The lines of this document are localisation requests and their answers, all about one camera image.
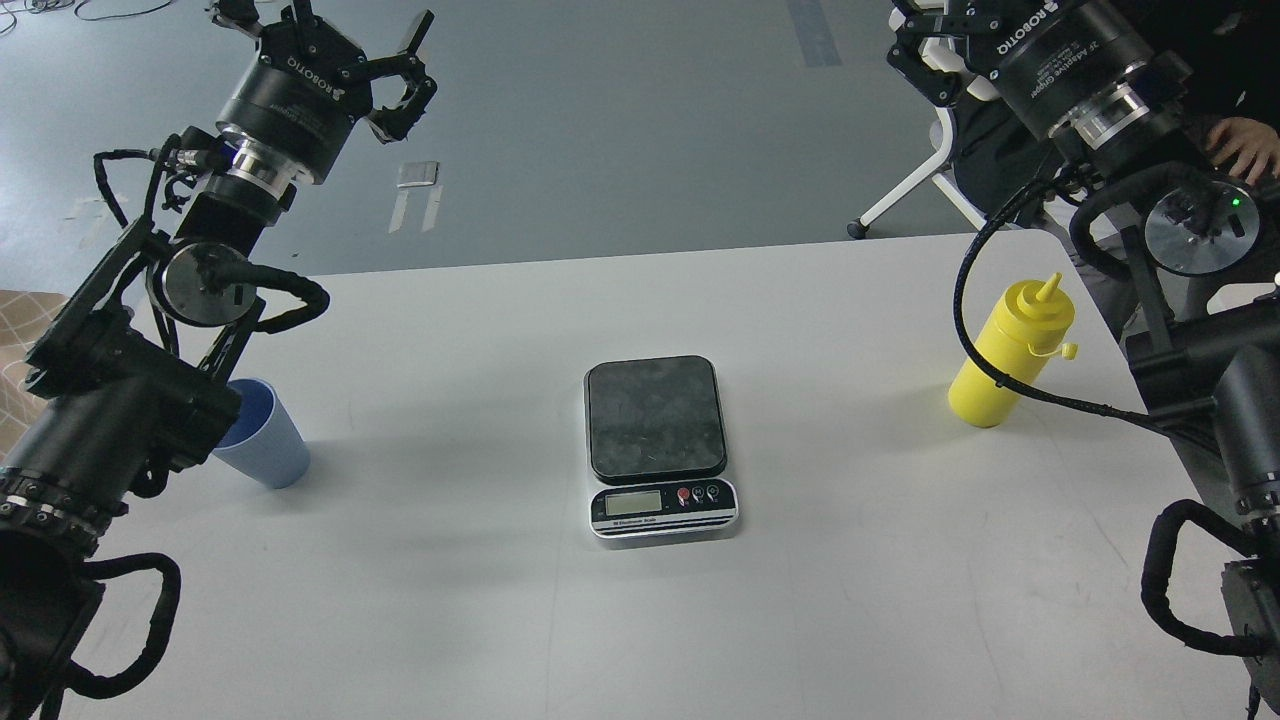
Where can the blue ribbed plastic cup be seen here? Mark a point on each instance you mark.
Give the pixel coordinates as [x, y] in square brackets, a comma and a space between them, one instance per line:
[263, 443]

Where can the yellow squeeze bottle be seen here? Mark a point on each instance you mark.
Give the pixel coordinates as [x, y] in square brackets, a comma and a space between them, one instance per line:
[1026, 328]

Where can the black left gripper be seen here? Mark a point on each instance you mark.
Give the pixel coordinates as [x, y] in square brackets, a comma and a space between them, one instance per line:
[302, 96]

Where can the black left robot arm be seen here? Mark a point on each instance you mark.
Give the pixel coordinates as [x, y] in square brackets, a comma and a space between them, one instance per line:
[135, 367]

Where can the grey floor plate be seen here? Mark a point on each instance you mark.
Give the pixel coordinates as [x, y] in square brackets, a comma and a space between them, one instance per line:
[417, 174]

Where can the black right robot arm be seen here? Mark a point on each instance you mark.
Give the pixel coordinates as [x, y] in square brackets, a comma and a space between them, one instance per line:
[1155, 230]

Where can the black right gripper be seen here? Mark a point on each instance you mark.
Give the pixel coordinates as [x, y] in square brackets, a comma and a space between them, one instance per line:
[1077, 67]

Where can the black digital kitchen scale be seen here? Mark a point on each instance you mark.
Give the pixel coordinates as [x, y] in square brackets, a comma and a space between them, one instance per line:
[657, 448]

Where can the white office chair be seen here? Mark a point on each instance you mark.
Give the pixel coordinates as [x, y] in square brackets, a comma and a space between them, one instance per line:
[937, 169]

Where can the person's hand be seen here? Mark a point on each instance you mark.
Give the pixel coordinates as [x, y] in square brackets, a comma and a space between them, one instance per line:
[1245, 148]

